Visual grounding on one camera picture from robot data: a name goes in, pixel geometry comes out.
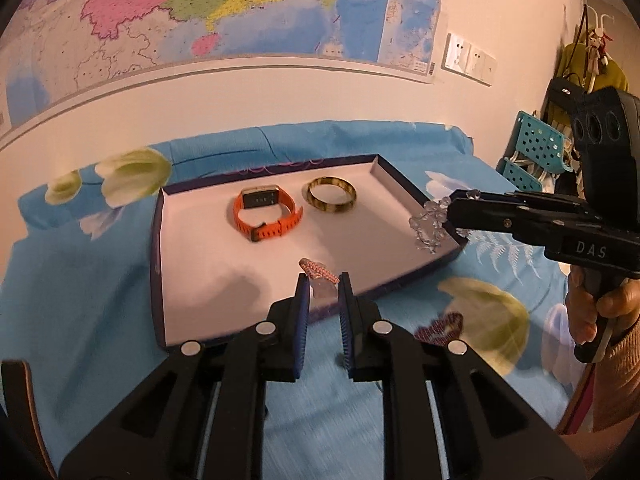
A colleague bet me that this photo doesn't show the clear crystal bead bracelet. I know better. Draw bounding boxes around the clear crystal bead bracelet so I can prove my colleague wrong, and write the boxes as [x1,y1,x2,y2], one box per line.
[408,190,483,255]

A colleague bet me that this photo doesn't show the pink hair clip ring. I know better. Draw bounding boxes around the pink hair clip ring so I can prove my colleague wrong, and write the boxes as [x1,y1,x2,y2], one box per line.
[298,257,340,294]

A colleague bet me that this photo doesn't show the dark red lace choker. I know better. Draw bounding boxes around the dark red lace choker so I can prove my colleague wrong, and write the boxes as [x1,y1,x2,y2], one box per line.
[414,312,463,347]

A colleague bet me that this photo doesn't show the right forearm orange sleeve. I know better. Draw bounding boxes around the right forearm orange sleeve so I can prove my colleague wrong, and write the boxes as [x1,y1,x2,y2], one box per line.
[554,324,640,466]

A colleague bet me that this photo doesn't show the dark blue jewelry tray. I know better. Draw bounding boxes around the dark blue jewelry tray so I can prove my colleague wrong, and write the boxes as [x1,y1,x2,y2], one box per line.
[150,154,465,348]

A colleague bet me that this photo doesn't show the right hand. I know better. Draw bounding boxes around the right hand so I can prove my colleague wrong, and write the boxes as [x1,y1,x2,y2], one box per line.
[565,266,639,344]

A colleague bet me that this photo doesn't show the teal plastic basket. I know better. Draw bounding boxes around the teal plastic basket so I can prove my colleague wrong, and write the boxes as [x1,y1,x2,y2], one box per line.
[497,110,573,193]

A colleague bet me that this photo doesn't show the black handbag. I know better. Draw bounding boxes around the black handbag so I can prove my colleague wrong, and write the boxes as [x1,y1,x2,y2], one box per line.
[542,4,589,133]

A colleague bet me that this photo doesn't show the tortoiseshell bangle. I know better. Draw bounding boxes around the tortoiseshell bangle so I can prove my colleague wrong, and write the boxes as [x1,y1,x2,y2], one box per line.
[304,176,357,214]

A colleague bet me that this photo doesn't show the yellow-green coat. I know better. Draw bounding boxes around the yellow-green coat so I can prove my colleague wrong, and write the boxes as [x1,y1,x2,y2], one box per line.
[555,44,629,92]

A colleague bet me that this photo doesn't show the brown wooden bed edge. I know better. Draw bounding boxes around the brown wooden bed edge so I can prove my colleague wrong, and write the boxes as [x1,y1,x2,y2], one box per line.
[1,360,58,479]

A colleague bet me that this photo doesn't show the orange smart watch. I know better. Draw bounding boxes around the orange smart watch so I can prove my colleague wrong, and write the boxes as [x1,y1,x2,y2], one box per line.
[231,185,304,243]

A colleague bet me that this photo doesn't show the white wall sockets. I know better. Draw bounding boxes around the white wall sockets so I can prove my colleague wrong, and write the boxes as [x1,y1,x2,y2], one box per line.
[442,32,498,87]

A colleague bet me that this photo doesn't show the wall map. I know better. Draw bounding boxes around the wall map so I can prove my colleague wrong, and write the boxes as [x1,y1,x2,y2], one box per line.
[1,0,440,144]

